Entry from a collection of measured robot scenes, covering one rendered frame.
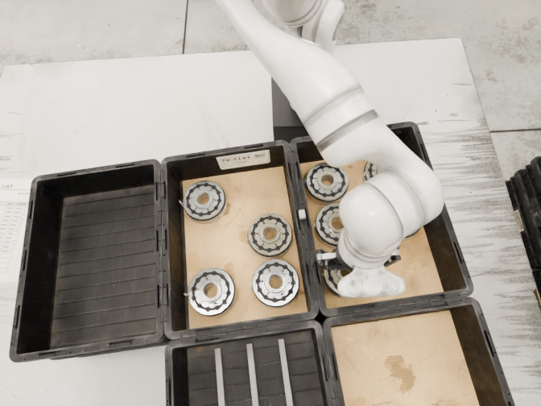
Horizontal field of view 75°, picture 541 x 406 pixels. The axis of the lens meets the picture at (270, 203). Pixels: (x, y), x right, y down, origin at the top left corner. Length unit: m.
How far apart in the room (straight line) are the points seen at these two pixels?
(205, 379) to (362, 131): 0.63
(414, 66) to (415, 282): 0.75
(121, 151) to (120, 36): 1.52
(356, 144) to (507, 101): 2.04
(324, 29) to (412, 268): 0.55
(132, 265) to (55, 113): 0.67
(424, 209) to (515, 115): 1.97
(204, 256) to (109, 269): 0.23
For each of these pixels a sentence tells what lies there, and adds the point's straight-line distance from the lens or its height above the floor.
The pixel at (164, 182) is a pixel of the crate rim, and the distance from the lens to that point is 0.85.
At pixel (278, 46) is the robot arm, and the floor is 1.37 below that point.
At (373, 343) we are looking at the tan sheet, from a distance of 0.83.
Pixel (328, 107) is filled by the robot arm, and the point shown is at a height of 1.35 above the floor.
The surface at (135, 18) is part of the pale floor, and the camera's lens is 2.73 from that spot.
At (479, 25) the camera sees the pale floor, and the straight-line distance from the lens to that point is 2.68.
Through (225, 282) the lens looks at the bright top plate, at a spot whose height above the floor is 0.86.
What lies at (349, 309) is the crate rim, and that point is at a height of 0.93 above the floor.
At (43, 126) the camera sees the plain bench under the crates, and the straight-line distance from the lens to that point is 1.39.
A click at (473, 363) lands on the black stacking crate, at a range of 0.86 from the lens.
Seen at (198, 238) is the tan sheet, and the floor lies 0.83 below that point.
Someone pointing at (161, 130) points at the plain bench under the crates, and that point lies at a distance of 1.19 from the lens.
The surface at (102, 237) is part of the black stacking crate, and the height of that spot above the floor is 0.83.
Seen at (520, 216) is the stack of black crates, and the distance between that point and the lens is 1.80.
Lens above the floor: 1.64
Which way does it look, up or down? 68 degrees down
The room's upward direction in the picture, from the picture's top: 8 degrees counter-clockwise
